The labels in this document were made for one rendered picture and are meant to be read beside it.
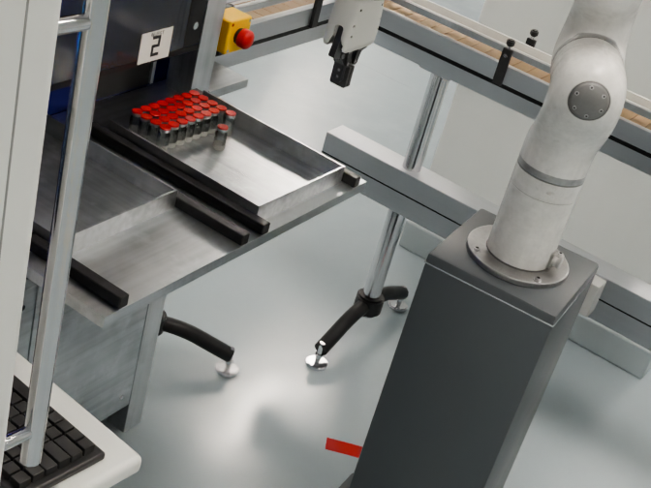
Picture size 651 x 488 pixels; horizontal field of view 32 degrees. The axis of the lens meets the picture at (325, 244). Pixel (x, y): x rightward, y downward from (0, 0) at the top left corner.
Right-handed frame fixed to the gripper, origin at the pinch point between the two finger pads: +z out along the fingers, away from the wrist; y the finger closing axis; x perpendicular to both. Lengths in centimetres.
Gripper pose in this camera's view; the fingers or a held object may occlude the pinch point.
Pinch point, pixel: (342, 73)
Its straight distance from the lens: 197.9
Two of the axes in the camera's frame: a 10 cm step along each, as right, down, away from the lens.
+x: 8.0, 4.6, -3.8
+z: -2.4, 8.3, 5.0
